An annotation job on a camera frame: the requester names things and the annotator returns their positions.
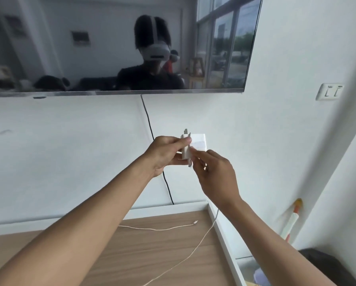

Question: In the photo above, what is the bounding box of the person's left hand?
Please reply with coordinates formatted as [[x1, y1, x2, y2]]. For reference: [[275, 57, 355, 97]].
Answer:
[[142, 135, 193, 178]]

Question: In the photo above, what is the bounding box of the person's right hand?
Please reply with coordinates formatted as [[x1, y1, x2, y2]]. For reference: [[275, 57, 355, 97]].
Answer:
[[192, 149, 242, 208]]

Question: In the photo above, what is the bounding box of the white charger plug adapter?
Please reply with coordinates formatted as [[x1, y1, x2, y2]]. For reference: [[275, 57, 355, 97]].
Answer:
[[180, 129, 194, 169]]

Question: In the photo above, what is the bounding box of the person's left forearm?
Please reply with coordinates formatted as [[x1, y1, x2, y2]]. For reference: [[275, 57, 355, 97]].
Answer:
[[0, 155, 161, 286]]

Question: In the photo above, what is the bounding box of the person's right forearm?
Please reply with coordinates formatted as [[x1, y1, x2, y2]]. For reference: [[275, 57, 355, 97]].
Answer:
[[218, 196, 335, 286]]

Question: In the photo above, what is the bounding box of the white and orange stick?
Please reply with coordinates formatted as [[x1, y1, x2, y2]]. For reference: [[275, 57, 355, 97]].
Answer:
[[280, 198, 303, 243]]

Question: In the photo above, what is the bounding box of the white plastic bag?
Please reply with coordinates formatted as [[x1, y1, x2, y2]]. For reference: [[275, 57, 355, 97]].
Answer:
[[253, 267, 274, 286]]

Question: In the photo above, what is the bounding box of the black bag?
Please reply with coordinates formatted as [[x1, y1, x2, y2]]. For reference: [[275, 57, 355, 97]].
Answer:
[[297, 248, 356, 286]]

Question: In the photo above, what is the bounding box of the white wall socket box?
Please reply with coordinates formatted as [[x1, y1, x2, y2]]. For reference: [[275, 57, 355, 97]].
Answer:
[[190, 133, 207, 153]]

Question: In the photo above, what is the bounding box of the black power cable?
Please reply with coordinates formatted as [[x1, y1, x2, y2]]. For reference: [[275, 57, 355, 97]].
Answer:
[[140, 95, 175, 205]]

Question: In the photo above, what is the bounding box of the white charging cable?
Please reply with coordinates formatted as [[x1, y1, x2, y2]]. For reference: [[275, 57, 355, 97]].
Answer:
[[118, 208, 220, 286]]

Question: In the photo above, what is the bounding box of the wall-mounted flat screen television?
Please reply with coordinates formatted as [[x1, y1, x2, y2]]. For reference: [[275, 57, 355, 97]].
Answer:
[[0, 0, 264, 99]]

